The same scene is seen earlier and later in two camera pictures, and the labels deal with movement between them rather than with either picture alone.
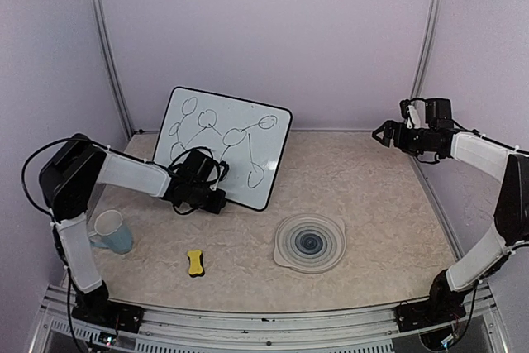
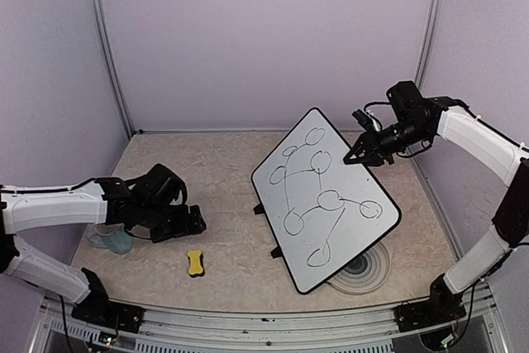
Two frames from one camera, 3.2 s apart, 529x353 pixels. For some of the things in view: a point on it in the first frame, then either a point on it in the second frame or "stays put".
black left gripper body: (198, 199) → (162, 224)
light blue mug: (110, 232) stays put
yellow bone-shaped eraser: (196, 264) stays put
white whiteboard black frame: (250, 136) → (322, 212)
